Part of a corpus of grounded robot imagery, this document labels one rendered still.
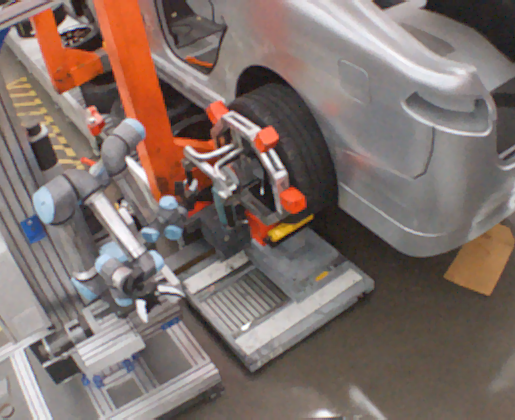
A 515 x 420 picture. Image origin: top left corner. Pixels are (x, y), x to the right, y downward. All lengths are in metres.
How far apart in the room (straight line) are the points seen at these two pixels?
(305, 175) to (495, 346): 1.37
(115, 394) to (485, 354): 1.88
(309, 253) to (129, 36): 1.49
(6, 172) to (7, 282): 0.45
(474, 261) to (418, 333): 0.61
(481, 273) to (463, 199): 1.29
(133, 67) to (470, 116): 1.54
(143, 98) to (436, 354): 1.94
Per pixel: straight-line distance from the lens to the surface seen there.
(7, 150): 2.17
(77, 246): 2.20
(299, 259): 3.26
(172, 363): 2.99
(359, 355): 3.12
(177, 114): 4.11
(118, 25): 2.75
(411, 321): 3.24
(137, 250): 2.10
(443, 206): 2.26
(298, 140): 2.62
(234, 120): 2.74
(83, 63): 4.90
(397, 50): 2.04
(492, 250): 3.62
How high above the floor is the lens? 2.58
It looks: 41 degrees down
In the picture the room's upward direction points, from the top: 11 degrees counter-clockwise
